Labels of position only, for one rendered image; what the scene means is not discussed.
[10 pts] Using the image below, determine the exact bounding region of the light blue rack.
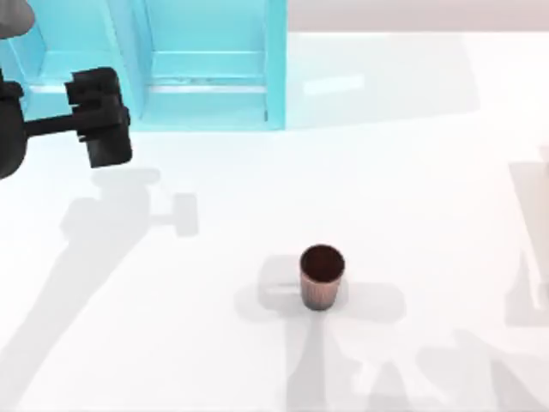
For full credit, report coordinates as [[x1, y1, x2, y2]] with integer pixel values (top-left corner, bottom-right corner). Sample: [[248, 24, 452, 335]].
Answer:
[[0, 0, 287, 132]]

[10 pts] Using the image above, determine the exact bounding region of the brown ribbed cup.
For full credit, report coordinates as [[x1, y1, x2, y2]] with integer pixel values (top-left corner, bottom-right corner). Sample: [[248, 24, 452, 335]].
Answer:
[[299, 244, 347, 312]]

